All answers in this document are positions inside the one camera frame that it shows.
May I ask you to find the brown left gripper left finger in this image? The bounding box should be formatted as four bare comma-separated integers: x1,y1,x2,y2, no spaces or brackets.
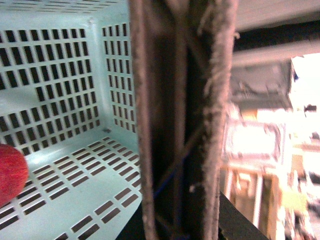
129,0,189,240

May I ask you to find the brown left gripper right finger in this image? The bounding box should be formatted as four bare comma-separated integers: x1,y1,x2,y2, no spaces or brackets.
183,0,238,240

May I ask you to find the light blue plastic basket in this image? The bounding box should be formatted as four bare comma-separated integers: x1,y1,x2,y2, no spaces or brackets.
0,0,142,240

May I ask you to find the red yellow apple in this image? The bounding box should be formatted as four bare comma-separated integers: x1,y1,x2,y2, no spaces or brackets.
0,144,29,207

